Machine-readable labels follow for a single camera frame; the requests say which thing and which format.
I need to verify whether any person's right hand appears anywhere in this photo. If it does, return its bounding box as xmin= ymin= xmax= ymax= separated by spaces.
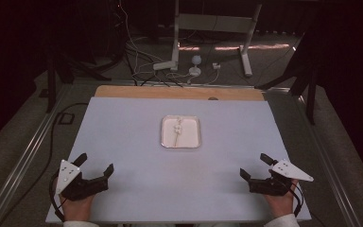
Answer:
xmin=263 ymin=179 xmax=299 ymax=218

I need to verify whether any right hand-held gripper cable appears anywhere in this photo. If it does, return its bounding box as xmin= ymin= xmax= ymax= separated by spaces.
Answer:
xmin=287 ymin=181 xmax=305 ymax=218

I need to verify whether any wooden table board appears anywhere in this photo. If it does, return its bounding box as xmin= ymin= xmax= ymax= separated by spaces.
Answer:
xmin=94 ymin=84 xmax=266 ymax=102

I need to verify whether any white power strip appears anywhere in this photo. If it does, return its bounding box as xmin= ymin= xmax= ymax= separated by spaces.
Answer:
xmin=152 ymin=61 xmax=178 ymax=71

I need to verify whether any person's left hand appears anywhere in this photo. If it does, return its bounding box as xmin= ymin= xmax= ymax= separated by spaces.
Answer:
xmin=60 ymin=194 xmax=95 ymax=222

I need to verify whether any black floor cable bundle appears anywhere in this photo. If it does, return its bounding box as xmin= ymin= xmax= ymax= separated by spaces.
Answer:
xmin=124 ymin=46 xmax=185 ymax=88

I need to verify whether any thin beaded necklace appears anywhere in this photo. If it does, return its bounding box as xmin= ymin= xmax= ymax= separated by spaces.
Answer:
xmin=173 ymin=116 xmax=183 ymax=148

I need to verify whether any round white device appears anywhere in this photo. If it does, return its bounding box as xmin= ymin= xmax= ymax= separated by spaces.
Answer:
xmin=188 ymin=55 xmax=202 ymax=77

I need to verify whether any left hand-held gripper cable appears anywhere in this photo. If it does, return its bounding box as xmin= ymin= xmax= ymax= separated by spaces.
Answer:
xmin=48 ymin=171 xmax=66 ymax=222

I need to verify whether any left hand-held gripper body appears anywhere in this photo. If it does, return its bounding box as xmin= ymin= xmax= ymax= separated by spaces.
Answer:
xmin=55 ymin=159 xmax=110 ymax=201

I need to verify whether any long black floor cable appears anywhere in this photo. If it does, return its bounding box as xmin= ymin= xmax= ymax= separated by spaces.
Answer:
xmin=0 ymin=102 xmax=89 ymax=227

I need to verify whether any white square tray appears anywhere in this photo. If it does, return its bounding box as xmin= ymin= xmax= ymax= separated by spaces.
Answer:
xmin=160 ymin=114 xmax=202 ymax=149

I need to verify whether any metal floor rail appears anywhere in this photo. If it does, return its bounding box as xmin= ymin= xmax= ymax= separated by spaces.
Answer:
xmin=264 ymin=87 xmax=363 ymax=227
xmin=0 ymin=83 xmax=74 ymax=227

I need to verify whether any black tripod stand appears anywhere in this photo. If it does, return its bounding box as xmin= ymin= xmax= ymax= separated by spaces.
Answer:
xmin=43 ymin=46 xmax=112 ymax=114
xmin=254 ymin=31 xmax=320 ymax=126

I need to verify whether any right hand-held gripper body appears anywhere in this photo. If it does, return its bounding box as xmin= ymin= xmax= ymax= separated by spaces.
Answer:
xmin=249 ymin=159 xmax=315 ymax=197

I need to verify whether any white floor cable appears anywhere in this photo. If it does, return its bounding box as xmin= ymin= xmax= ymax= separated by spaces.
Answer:
xmin=118 ymin=0 xmax=164 ymax=75

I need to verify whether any pale blue table sheet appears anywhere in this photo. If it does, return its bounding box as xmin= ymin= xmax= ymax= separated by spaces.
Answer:
xmin=45 ymin=96 xmax=312 ymax=224

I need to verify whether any black square floor frame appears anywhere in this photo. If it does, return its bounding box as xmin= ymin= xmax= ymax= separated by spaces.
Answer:
xmin=58 ymin=113 xmax=76 ymax=126

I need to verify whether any white metal stand frame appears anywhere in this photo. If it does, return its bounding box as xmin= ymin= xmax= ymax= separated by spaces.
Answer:
xmin=169 ymin=0 xmax=264 ymax=78

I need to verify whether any hand-held gripper cable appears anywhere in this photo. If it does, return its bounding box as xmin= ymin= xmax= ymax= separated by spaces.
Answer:
xmin=48 ymin=171 xmax=66 ymax=222
xmin=287 ymin=181 xmax=305 ymax=218

